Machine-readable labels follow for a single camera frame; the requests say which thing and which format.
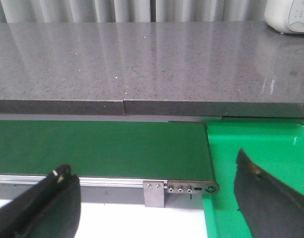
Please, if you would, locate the aluminium conveyor side rail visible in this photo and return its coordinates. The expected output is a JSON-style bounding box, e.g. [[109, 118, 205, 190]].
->
[[0, 175, 168, 188]]

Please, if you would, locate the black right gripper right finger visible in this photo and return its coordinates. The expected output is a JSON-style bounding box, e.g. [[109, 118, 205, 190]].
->
[[234, 149, 304, 238]]

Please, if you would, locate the steel conveyor support bracket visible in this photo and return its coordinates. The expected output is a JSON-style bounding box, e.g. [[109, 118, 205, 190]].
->
[[143, 180, 165, 208]]

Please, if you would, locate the green conveyor belt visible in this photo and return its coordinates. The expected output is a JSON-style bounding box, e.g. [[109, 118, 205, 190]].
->
[[0, 120, 215, 181]]

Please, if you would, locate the steel roller end plate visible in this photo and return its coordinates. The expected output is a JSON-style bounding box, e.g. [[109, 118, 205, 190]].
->
[[167, 180, 220, 194]]

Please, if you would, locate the dark grey stone counter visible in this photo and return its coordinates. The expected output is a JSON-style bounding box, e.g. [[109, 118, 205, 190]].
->
[[0, 21, 304, 118]]

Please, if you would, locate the green plastic bin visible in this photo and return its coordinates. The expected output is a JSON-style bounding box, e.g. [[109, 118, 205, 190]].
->
[[203, 119, 304, 238]]

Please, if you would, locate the grey pleated curtain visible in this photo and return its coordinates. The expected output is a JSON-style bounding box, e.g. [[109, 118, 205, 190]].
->
[[0, 0, 266, 23]]

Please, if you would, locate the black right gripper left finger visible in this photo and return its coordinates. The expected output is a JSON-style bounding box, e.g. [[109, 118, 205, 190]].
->
[[0, 165, 81, 238]]

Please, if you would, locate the white appliance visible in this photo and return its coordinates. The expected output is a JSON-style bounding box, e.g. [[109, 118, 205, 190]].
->
[[264, 0, 304, 34]]

